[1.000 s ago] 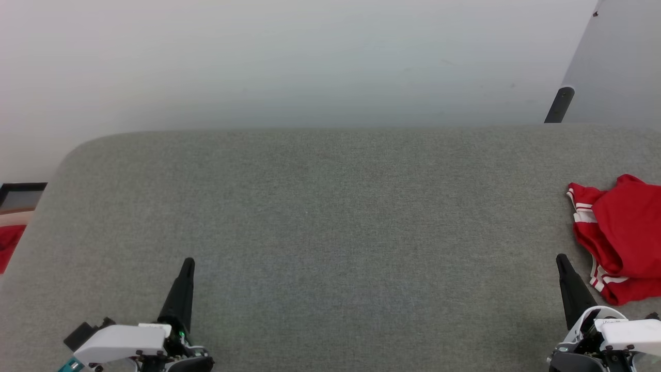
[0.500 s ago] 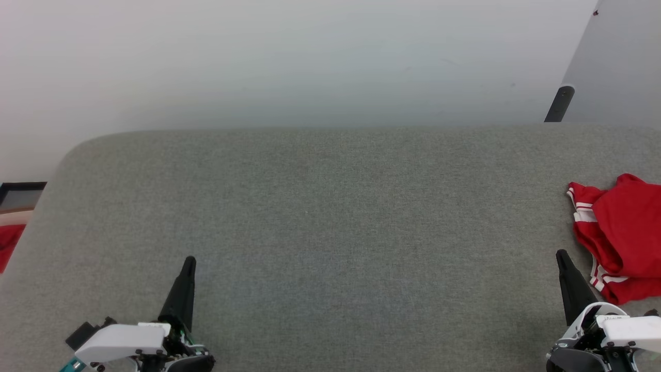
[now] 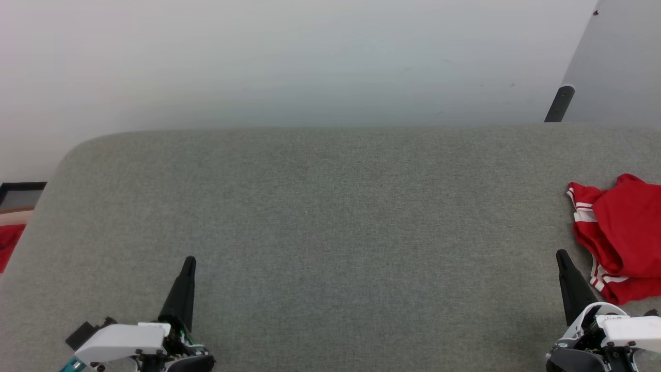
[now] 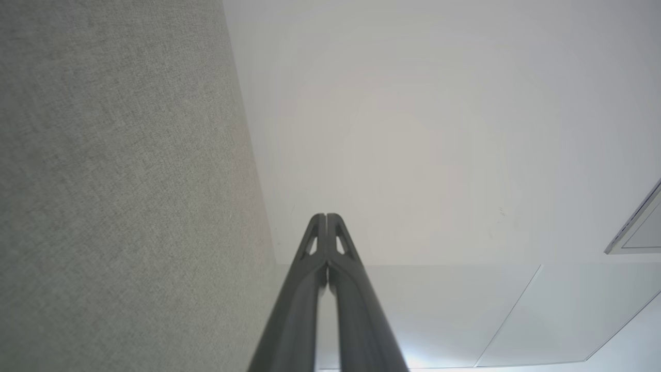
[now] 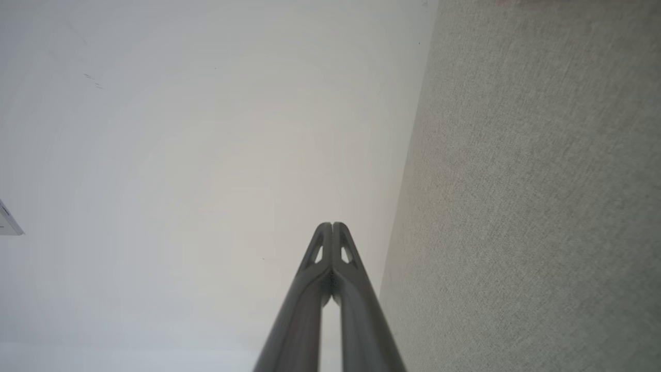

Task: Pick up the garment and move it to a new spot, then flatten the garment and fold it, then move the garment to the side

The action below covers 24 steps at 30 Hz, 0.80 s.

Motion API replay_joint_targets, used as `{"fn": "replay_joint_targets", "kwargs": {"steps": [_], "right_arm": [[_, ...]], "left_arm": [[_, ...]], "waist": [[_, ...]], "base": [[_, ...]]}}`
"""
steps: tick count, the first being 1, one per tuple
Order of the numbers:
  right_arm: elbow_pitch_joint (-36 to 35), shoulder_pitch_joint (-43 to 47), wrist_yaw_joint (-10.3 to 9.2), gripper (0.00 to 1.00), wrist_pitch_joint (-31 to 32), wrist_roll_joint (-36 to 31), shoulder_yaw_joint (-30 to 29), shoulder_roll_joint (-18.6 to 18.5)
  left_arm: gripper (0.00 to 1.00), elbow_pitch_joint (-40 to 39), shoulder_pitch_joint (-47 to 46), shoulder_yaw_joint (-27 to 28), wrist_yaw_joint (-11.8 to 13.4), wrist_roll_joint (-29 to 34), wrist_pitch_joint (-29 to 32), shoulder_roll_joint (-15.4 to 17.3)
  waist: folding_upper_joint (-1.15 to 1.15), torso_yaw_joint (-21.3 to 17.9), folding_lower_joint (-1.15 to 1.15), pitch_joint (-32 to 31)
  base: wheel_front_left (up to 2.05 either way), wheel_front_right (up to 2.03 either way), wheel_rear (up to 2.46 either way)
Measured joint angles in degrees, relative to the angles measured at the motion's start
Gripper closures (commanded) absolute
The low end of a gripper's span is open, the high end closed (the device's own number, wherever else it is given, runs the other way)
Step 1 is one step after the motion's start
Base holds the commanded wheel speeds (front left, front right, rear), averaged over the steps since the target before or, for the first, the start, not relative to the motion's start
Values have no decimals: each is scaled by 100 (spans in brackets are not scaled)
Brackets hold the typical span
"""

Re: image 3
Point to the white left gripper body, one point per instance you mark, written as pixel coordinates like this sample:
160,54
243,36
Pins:
129,343

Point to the red white basketball jersey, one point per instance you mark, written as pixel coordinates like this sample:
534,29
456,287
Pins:
630,232

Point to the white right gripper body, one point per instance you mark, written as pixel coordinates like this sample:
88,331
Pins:
614,341

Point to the black slanted pole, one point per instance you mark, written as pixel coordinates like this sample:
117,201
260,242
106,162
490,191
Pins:
560,103

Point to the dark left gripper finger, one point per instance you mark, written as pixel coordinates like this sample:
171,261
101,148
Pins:
181,294

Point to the crumpled red cloth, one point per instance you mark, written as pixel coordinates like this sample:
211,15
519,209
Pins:
9,245

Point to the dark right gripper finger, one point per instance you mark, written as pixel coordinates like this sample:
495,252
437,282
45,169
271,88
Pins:
576,289

